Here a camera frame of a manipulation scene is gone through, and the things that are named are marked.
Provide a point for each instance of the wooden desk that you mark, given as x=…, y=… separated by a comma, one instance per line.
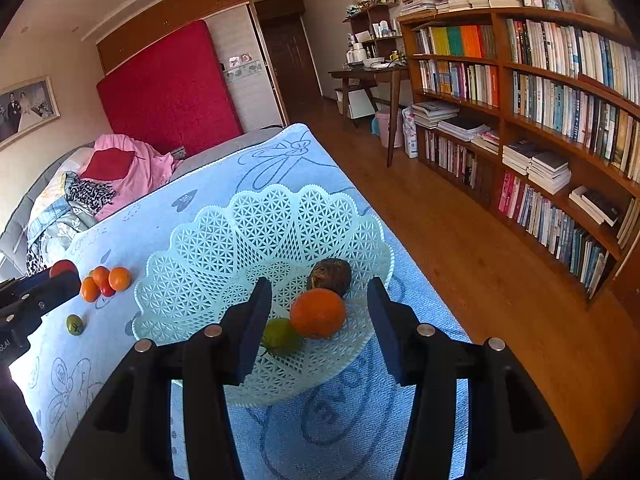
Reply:
x=370, y=74

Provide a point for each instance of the green round fruit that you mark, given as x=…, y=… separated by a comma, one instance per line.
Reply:
x=282, y=337

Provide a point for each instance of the green tomato with red patch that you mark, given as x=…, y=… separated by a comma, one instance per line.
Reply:
x=74, y=324

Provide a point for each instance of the small wooden desk shelf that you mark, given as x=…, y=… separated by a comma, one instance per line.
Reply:
x=375, y=12

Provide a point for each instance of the pink waste bin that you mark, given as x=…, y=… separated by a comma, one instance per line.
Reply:
x=387, y=130

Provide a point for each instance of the wooden wardrobe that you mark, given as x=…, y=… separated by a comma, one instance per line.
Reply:
x=175, y=15

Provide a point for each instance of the patterned tissue pack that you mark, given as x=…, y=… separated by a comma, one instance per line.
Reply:
x=409, y=135

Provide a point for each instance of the pale green plastic lattice basket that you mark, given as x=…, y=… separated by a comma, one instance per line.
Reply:
x=225, y=240

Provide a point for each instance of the red mattress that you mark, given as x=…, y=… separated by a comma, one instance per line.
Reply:
x=170, y=90

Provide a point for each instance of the white kettle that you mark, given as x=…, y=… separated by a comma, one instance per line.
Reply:
x=357, y=53

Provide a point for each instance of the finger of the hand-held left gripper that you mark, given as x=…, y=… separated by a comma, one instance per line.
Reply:
x=55, y=290

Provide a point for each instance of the black and white patterned cloth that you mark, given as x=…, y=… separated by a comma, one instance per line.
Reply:
x=90, y=193

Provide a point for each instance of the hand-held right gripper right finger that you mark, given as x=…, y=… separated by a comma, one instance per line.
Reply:
x=390, y=330

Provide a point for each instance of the red pillow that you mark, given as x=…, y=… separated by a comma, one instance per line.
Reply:
x=107, y=165

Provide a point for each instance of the pale floral quilt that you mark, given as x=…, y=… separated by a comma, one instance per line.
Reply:
x=55, y=230

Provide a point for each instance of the pink blanket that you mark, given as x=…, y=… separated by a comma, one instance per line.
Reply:
x=145, y=170

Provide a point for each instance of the light blue printed blanket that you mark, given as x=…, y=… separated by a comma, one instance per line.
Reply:
x=210, y=180

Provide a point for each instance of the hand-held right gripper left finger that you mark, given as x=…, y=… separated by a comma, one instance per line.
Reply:
x=252, y=330

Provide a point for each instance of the dark wooden door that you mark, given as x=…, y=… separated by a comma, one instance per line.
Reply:
x=290, y=60

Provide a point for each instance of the large orange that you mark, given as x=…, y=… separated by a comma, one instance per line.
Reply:
x=317, y=315

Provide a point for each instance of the small orange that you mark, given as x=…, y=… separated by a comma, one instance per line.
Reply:
x=120, y=278
x=100, y=275
x=88, y=291

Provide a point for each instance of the framed wedding photo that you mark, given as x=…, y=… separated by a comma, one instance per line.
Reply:
x=22, y=110

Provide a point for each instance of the dark brown round fruit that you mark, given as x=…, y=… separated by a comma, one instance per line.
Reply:
x=330, y=276

